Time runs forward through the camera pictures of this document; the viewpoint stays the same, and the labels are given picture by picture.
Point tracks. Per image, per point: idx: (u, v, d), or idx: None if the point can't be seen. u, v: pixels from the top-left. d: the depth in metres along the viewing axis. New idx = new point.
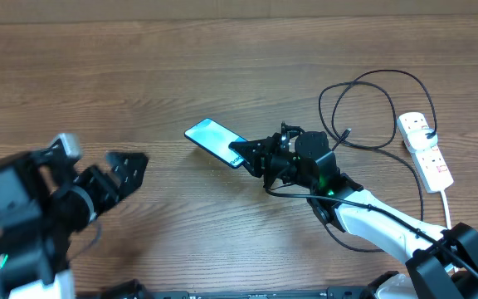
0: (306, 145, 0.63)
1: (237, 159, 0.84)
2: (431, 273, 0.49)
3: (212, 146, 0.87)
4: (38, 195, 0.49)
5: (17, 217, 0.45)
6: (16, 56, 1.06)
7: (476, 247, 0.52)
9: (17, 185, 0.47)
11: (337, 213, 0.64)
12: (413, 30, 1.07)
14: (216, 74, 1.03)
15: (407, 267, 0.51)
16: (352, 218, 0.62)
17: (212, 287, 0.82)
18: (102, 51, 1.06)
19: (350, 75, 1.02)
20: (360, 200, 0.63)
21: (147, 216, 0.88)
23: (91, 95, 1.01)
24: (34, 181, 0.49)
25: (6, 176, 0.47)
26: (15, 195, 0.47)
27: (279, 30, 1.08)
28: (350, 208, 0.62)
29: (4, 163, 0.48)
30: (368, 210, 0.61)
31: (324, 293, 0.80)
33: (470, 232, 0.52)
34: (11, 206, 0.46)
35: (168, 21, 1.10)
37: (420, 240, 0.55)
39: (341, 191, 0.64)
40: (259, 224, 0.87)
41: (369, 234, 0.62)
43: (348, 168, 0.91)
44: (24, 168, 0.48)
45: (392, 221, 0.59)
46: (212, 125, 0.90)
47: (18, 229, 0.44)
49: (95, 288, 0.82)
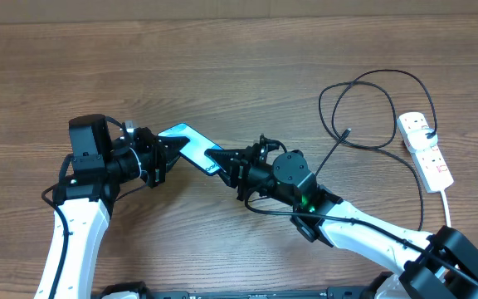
0: (285, 169, 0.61)
1: (213, 166, 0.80)
2: (424, 284, 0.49)
3: (186, 150, 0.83)
4: (104, 149, 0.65)
5: (88, 164, 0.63)
6: (16, 56, 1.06)
7: (464, 250, 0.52)
9: (93, 141, 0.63)
11: (321, 231, 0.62)
12: (414, 30, 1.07)
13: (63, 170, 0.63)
14: (216, 74, 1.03)
15: (402, 281, 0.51)
16: (337, 233, 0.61)
17: (212, 287, 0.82)
18: (102, 51, 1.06)
19: (350, 75, 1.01)
20: (342, 213, 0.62)
21: (147, 217, 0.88)
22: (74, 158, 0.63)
23: (92, 95, 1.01)
24: (102, 139, 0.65)
25: (85, 131, 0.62)
26: (89, 148, 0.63)
27: (279, 30, 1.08)
28: (334, 223, 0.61)
29: (86, 122, 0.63)
30: (351, 224, 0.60)
31: (324, 293, 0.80)
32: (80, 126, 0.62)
33: (453, 235, 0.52)
34: (84, 154, 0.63)
35: (168, 21, 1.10)
37: (408, 251, 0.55)
39: (323, 206, 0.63)
40: (259, 224, 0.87)
41: (357, 248, 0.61)
43: (348, 168, 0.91)
44: (98, 129, 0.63)
45: (378, 232, 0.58)
46: (187, 130, 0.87)
47: (87, 173, 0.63)
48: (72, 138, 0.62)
49: (95, 288, 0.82)
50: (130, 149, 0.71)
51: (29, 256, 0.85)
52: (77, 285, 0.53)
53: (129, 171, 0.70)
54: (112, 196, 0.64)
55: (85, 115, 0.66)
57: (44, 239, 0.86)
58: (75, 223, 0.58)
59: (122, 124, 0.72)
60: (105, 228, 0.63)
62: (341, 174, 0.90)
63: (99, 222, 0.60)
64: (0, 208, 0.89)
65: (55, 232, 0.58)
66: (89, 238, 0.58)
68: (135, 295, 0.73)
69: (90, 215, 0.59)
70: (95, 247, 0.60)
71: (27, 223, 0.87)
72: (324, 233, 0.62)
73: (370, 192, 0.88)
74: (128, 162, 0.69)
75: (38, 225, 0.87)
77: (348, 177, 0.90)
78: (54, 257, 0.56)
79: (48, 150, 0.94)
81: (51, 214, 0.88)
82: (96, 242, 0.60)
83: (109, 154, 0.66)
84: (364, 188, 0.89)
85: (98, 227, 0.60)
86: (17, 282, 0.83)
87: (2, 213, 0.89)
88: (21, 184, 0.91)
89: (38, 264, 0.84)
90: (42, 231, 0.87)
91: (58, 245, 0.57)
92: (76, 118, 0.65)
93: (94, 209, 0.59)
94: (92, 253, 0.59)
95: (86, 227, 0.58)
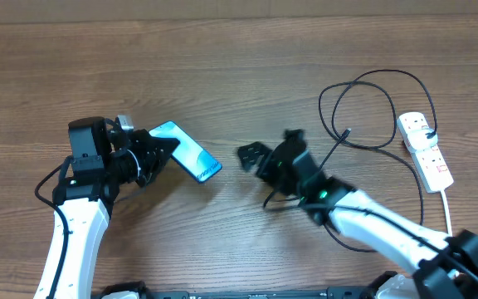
0: (285, 150, 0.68)
1: (204, 174, 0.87)
2: (437, 285, 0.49)
3: (178, 154, 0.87)
4: (104, 151, 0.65)
5: (88, 164, 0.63)
6: (15, 56, 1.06)
7: None
9: (92, 142, 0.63)
11: (332, 217, 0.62)
12: (414, 30, 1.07)
13: (63, 172, 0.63)
14: (215, 74, 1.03)
15: (415, 281, 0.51)
16: (348, 223, 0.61)
17: (212, 287, 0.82)
18: (102, 51, 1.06)
19: (350, 75, 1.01)
20: (356, 203, 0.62)
21: (147, 216, 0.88)
22: (74, 159, 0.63)
23: (92, 95, 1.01)
24: (102, 141, 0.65)
25: (85, 133, 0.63)
26: (89, 149, 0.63)
27: (279, 30, 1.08)
28: (346, 212, 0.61)
29: (86, 124, 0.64)
30: (364, 214, 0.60)
31: (324, 293, 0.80)
32: (80, 128, 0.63)
33: (473, 239, 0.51)
34: (83, 155, 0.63)
35: (168, 21, 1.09)
37: (423, 248, 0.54)
39: (335, 191, 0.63)
40: (260, 224, 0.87)
41: (368, 239, 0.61)
43: (348, 168, 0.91)
44: (97, 130, 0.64)
45: (392, 227, 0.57)
46: (176, 129, 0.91)
47: (87, 174, 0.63)
48: (72, 139, 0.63)
49: (95, 288, 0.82)
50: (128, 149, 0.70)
51: (29, 256, 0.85)
52: (77, 282, 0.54)
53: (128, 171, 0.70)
54: (113, 197, 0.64)
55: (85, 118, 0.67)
57: (44, 239, 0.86)
58: (75, 221, 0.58)
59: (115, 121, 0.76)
60: (104, 228, 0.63)
62: (341, 174, 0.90)
63: (99, 222, 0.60)
64: (0, 208, 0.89)
65: (56, 231, 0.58)
66: (89, 237, 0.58)
68: (135, 295, 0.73)
69: (90, 214, 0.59)
70: (95, 245, 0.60)
71: (27, 223, 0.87)
72: (334, 219, 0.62)
73: (370, 192, 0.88)
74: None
75: (37, 225, 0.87)
77: (348, 177, 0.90)
78: (54, 255, 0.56)
79: (48, 150, 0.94)
81: (51, 214, 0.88)
82: (96, 242, 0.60)
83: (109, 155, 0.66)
84: (364, 188, 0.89)
85: (98, 225, 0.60)
86: (17, 282, 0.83)
87: (2, 213, 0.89)
88: (21, 185, 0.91)
89: (38, 264, 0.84)
90: (42, 231, 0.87)
91: (58, 244, 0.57)
92: (76, 120, 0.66)
93: (94, 208, 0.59)
94: (92, 252, 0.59)
95: (86, 227, 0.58)
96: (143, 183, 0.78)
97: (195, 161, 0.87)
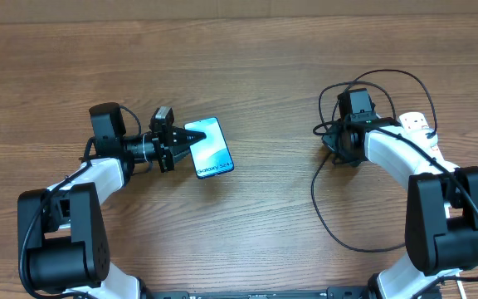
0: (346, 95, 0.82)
1: (205, 169, 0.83)
2: (429, 188, 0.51)
3: (195, 145, 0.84)
4: (119, 134, 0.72)
5: (108, 144, 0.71)
6: (15, 56, 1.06)
7: None
9: (110, 126, 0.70)
11: (367, 138, 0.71)
12: (414, 30, 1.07)
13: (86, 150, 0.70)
14: (215, 74, 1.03)
15: (410, 180, 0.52)
16: (379, 142, 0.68)
17: (212, 287, 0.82)
18: (102, 51, 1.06)
19: (350, 75, 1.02)
20: (396, 132, 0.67)
21: (146, 216, 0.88)
22: (95, 140, 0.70)
23: (92, 95, 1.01)
24: (118, 125, 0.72)
25: (104, 119, 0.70)
26: (108, 131, 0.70)
27: (279, 30, 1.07)
28: (380, 134, 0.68)
29: (105, 110, 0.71)
30: (396, 139, 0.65)
31: (324, 293, 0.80)
32: (99, 114, 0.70)
33: None
34: (104, 137, 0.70)
35: (168, 21, 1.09)
37: (432, 168, 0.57)
39: (381, 123, 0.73)
40: (260, 223, 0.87)
41: (389, 159, 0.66)
43: (349, 168, 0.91)
44: (114, 116, 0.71)
45: (412, 149, 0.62)
46: (213, 125, 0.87)
47: (106, 153, 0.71)
48: (94, 124, 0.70)
49: None
50: (143, 135, 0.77)
51: None
52: (90, 180, 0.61)
53: (136, 157, 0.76)
54: (125, 173, 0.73)
55: (104, 105, 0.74)
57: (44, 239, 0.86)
58: (102, 160, 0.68)
59: (157, 110, 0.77)
60: (116, 190, 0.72)
62: (342, 175, 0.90)
63: (114, 174, 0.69)
64: (0, 208, 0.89)
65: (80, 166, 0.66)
66: (105, 170, 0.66)
68: (137, 281, 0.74)
69: (113, 161, 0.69)
70: (107, 190, 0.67)
71: None
72: (368, 139, 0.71)
73: (370, 192, 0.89)
74: (136, 147, 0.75)
75: None
77: (350, 178, 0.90)
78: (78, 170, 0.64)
79: (48, 150, 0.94)
81: None
82: (107, 188, 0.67)
83: (122, 138, 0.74)
84: (364, 188, 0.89)
85: (114, 175, 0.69)
86: (16, 282, 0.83)
87: (2, 214, 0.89)
88: (21, 185, 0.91)
89: None
90: None
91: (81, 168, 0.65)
92: (102, 105, 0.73)
93: (112, 162, 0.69)
94: (104, 188, 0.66)
95: (107, 165, 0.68)
96: (163, 168, 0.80)
97: (207, 157, 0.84)
